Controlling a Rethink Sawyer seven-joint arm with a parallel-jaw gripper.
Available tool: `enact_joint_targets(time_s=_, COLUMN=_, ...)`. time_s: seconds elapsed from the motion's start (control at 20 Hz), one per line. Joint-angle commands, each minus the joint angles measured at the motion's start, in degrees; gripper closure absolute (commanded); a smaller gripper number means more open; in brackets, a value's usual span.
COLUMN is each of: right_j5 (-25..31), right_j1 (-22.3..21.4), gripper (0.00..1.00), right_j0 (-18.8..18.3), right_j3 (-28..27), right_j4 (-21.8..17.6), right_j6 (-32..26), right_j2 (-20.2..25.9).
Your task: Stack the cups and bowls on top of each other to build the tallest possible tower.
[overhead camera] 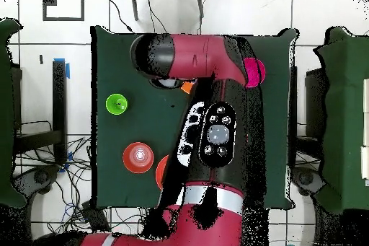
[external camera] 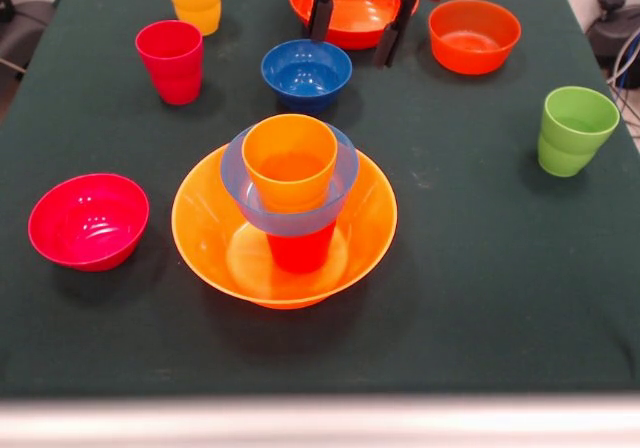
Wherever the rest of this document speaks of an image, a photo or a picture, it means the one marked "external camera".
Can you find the dark blue bowl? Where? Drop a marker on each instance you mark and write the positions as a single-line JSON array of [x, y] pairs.
[[305, 78]]

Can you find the light blue bowl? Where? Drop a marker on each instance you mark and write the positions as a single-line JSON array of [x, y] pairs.
[[290, 223]]

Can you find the small red-orange bowl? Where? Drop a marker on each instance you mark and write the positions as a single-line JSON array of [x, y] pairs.
[[475, 43]]

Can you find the dark grey pedestal base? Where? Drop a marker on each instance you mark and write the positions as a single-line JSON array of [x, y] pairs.
[[612, 28], [30, 18]]

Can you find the red-orange cup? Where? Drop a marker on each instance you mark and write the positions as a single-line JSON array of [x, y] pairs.
[[300, 253]]

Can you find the pink-red cup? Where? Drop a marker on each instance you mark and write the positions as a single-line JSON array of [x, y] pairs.
[[172, 68]]

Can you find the yellow cup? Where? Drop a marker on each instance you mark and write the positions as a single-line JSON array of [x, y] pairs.
[[195, 3]]

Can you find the dark green tablecloth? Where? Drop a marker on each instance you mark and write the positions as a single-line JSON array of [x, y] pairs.
[[100, 318]]

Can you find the large red-orange bowl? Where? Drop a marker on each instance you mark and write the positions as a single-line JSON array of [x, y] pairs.
[[360, 13]]

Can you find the green cup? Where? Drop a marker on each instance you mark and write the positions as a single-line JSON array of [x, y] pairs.
[[575, 138]]

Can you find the pink-red bowl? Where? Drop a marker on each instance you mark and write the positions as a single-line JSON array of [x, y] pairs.
[[90, 228]]

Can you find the orange cup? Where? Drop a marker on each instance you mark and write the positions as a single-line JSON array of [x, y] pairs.
[[290, 183]]

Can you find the large orange bowl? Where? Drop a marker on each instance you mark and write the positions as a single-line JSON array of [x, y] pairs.
[[200, 238]]

